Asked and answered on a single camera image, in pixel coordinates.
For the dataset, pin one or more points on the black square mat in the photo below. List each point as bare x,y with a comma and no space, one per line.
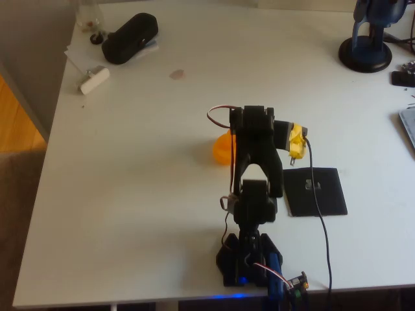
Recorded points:
330,201

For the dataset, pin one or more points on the black oblong case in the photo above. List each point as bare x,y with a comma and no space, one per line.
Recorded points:
129,39

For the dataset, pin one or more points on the blue stand with black base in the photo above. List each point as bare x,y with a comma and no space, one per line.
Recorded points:
364,55

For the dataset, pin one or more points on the white paper sheets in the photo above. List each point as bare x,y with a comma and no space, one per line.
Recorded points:
78,55

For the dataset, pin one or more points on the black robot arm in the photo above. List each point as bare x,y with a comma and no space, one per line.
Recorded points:
256,145

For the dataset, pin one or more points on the white power bank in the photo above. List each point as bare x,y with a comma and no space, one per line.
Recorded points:
95,81

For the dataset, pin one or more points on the grey laptop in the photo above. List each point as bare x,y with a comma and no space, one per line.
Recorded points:
409,124

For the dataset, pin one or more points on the small circuit board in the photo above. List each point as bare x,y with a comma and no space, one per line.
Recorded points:
409,66

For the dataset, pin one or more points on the black phone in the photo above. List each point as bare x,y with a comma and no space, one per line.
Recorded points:
403,78

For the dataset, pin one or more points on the small transparent plastic piece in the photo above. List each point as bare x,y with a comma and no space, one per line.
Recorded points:
308,184

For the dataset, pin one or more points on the camera wrapped in yellow tape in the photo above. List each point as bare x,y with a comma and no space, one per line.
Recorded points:
296,145

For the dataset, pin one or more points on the orange plastic object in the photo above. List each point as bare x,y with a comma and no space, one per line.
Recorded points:
222,150

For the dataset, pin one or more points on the motor controller board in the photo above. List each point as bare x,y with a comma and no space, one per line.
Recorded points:
296,283

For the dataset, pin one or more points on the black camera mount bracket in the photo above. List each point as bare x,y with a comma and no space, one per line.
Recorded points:
281,134

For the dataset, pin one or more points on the blue table clamp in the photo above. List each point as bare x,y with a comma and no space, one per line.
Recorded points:
275,275

